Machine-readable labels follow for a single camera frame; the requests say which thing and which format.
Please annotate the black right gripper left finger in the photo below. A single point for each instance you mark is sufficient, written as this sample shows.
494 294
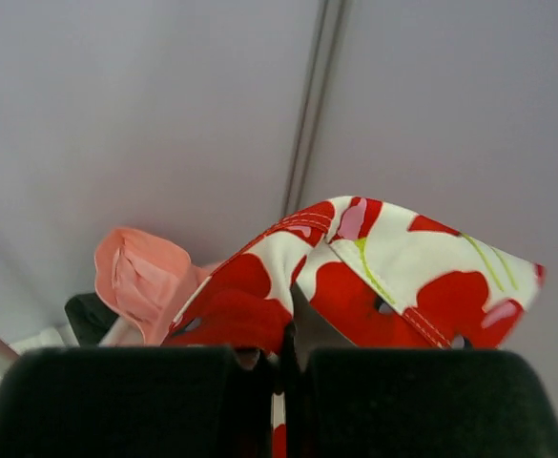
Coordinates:
135 402

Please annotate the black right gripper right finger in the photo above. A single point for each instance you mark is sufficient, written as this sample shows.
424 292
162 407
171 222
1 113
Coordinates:
370 402

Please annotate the white red floral skirt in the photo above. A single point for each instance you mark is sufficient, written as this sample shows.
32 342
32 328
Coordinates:
358 272

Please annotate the dark grey dotted skirt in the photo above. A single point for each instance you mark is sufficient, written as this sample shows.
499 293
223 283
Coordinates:
89 318

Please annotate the salmon pink pleated skirt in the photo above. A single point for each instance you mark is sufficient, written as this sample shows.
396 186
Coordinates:
146 280

